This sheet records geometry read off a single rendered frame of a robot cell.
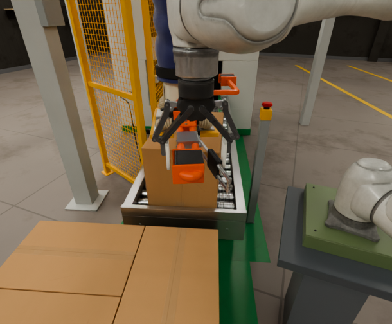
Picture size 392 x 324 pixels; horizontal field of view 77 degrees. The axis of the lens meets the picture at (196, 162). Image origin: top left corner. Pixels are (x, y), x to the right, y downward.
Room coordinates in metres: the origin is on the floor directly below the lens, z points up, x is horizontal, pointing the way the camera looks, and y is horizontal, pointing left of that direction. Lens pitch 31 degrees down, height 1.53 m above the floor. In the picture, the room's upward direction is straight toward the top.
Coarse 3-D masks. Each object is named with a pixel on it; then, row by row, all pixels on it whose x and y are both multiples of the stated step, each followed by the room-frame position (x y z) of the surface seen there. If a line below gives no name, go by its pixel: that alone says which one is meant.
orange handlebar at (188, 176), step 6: (228, 84) 1.34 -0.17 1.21; (234, 84) 1.28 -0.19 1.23; (216, 90) 1.17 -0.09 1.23; (222, 90) 1.17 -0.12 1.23; (228, 90) 1.17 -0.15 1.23; (234, 90) 1.17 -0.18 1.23; (186, 120) 0.77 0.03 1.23; (180, 126) 0.73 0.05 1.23; (186, 126) 0.73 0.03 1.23; (192, 126) 0.73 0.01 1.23; (180, 144) 0.61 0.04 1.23; (192, 144) 0.62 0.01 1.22; (198, 144) 0.62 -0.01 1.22; (180, 174) 0.47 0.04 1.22; (186, 174) 0.46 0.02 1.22; (192, 174) 0.46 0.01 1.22; (198, 174) 0.47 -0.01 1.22; (186, 180) 0.46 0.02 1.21; (192, 180) 0.46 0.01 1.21
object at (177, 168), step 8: (176, 152) 0.54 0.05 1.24; (184, 152) 0.54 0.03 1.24; (192, 152) 0.54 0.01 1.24; (200, 152) 0.54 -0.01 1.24; (176, 160) 0.50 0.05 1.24; (184, 160) 0.50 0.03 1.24; (192, 160) 0.50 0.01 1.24; (200, 160) 0.50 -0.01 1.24; (176, 168) 0.47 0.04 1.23; (184, 168) 0.47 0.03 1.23; (192, 168) 0.48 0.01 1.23; (200, 168) 0.48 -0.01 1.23; (176, 176) 0.47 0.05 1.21
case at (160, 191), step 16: (144, 144) 1.17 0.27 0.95; (176, 144) 1.17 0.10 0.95; (208, 144) 1.17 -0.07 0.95; (144, 160) 1.12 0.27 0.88; (160, 160) 1.11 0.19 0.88; (160, 176) 1.11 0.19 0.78; (208, 176) 1.08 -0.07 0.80; (160, 192) 1.11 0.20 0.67; (176, 192) 1.10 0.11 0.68; (192, 192) 1.09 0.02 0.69; (208, 192) 1.08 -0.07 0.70
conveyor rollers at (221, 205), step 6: (216, 108) 2.95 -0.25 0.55; (228, 156) 1.77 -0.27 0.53; (228, 162) 1.68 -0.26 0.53; (228, 168) 1.59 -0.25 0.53; (222, 174) 1.50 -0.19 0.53; (228, 174) 1.50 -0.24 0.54; (222, 180) 1.42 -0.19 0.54; (222, 186) 1.34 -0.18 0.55; (144, 192) 1.28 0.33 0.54; (222, 198) 1.23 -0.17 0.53; (228, 198) 1.23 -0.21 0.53; (138, 204) 1.18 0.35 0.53; (144, 204) 1.18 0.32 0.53; (222, 204) 1.16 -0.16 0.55; (228, 204) 1.15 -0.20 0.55; (234, 204) 1.16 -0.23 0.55
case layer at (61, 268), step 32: (64, 224) 0.99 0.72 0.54; (96, 224) 0.99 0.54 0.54; (32, 256) 0.78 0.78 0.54; (64, 256) 0.78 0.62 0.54; (96, 256) 0.78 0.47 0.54; (128, 256) 0.78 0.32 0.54; (160, 256) 0.78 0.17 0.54; (192, 256) 0.78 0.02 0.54; (0, 288) 0.63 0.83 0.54; (32, 288) 0.63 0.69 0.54; (64, 288) 0.63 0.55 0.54; (96, 288) 0.63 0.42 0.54; (128, 288) 0.63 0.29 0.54; (160, 288) 0.63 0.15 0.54; (192, 288) 0.63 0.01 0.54; (0, 320) 0.50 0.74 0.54; (32, 320) 0.50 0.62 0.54; (64, 320) 0.50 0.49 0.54; (96, 320) 0.50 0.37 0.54; (128, 320) 0.50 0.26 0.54; (160, 320) 0.50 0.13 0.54; (192, 320) 0.50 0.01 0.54
